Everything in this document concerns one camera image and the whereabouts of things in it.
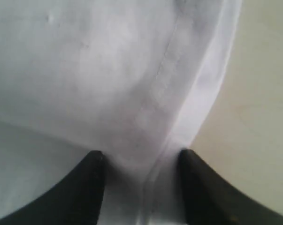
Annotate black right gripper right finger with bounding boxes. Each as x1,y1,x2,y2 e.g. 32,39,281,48
178,149,283,225

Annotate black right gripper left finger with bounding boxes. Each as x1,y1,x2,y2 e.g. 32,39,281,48
0,151,105,225

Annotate white t-shirt with red lettering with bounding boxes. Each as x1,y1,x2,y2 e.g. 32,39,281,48
0,0,242,225

